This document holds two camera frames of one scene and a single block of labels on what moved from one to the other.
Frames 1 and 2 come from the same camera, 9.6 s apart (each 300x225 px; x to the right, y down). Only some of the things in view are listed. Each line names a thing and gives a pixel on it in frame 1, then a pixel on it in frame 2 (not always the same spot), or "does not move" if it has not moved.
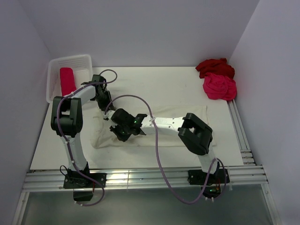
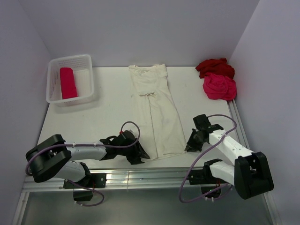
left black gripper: x=103 y=107 to x=138 y=151
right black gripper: x=114 y=127 to x=194 y=146
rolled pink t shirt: x=67 y=81 does not move
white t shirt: x=102 y=136 to x=162 y=133
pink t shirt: x=217 y=87 does not move
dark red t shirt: x=219 y=66 does not move
